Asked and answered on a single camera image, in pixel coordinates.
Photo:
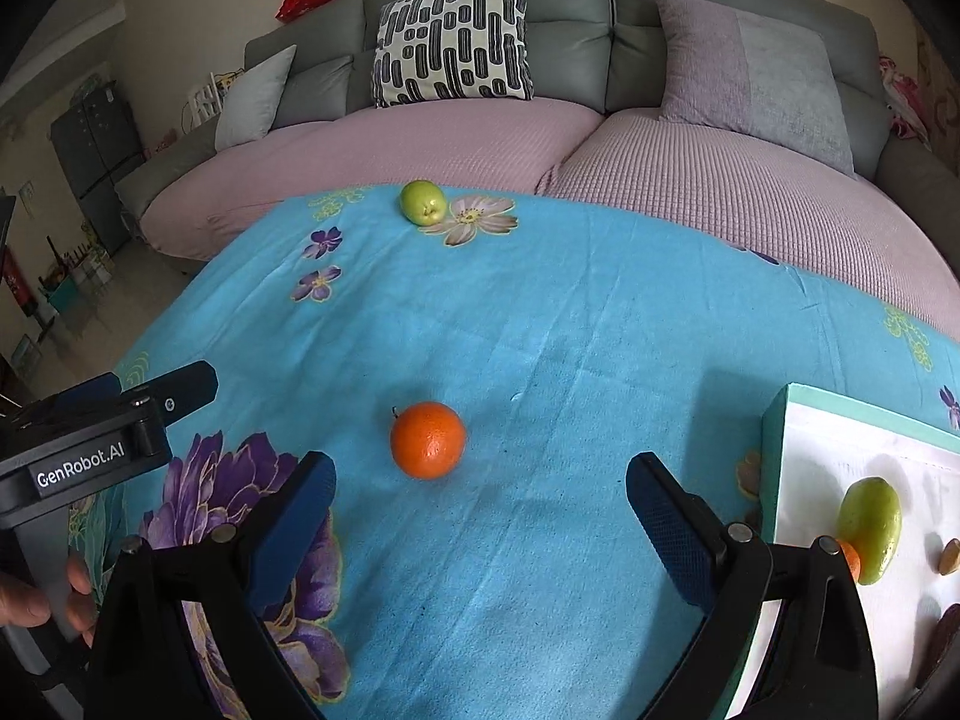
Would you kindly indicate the person's left hand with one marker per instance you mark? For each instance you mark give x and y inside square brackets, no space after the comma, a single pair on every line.
[22,604]

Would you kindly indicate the grey refrigerator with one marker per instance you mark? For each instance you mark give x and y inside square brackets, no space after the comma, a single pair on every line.
[97,157]

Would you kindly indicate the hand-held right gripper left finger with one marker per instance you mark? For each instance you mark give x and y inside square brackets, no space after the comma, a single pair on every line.
[300,525]

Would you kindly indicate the pink sofa seat cover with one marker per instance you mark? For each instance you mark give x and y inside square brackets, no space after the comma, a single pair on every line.
[735,195]
[390,157]

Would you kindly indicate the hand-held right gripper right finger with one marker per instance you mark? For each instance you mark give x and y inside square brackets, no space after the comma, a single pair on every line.
[667,532]

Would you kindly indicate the large round orange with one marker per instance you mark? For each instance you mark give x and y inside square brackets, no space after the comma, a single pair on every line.
[427,441]

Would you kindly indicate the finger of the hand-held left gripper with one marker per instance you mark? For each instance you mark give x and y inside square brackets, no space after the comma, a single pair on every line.
[90,391]
[191,386]

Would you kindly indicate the orange mandarin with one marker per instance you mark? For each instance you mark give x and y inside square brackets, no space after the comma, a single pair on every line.
[852,561]

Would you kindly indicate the small white rack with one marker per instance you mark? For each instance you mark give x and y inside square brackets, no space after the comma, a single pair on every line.
[204,101]

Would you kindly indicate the white tray with teal rim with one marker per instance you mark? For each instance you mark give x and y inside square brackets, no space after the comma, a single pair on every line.
[802,465]

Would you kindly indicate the pink floral cloth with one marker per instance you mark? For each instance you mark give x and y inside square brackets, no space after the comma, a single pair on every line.
[904,101]

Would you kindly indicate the blue floral blanket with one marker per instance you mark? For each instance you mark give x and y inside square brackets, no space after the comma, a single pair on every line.
[570,330]

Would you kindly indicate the large green mango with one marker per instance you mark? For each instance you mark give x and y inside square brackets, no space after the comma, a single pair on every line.
[870,529]

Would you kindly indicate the black and white patterned cushion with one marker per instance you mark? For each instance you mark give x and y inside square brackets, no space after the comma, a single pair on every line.
[454,37]

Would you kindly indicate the light grey cushion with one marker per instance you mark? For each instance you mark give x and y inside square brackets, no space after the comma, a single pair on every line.
[251,101]

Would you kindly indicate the grey sofa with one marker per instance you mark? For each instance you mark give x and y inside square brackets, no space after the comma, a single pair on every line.
[585,22]

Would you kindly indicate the purple and grey cushion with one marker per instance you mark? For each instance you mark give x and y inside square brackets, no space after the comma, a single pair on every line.
[750,82]

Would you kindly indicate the large dark brown date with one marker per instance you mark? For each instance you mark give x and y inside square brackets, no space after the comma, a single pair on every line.
[943,645]

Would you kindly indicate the small green apple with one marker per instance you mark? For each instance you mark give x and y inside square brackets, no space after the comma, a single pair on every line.
[424,201]

